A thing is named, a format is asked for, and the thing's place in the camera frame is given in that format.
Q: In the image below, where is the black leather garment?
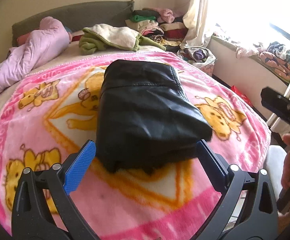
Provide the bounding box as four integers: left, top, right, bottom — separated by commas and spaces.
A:
96, 60, 213, 173

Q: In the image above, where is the clothes heap on windowsill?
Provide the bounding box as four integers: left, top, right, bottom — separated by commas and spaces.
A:
213, 31, 290, 83

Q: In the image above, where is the floral laundry basket with clothes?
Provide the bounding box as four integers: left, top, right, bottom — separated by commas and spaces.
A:
177, 47, 216, 76

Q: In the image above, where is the pile of folded clothes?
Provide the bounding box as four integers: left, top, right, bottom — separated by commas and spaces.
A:
125, 8, 188, 54

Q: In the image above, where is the person's right hand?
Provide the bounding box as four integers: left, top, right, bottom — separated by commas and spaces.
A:
281, 133, 290, 190

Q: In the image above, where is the red plastic bag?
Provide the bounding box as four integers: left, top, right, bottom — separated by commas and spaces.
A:
230, 86, 253, 107

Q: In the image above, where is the cream curtain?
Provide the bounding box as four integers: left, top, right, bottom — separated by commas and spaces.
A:
180, 0, 216, 49

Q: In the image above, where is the lilac quilted duvet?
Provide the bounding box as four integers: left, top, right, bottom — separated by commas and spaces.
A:
0, 16, 71, 94

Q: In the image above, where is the green and cream fleece blanket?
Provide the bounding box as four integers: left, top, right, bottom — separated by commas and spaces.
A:
78, 24, 166, 55

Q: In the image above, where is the dark grey bed headboard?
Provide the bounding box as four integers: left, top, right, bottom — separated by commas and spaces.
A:
12, 0, 135, 47

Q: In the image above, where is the window with dark frame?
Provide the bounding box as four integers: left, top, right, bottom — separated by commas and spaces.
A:
210, 0, 290, 48

